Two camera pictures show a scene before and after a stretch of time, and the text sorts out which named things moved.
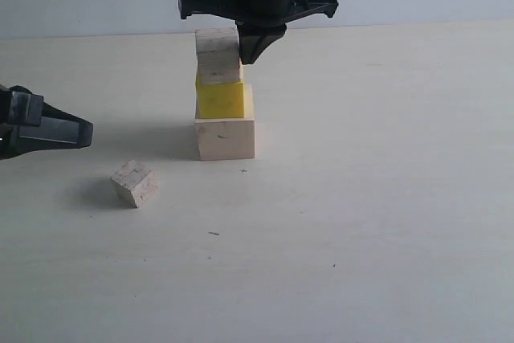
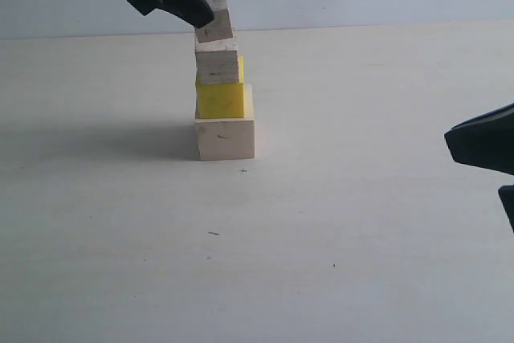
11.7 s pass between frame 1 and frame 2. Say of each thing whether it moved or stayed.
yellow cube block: stayed
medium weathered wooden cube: stayed
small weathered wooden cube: moved
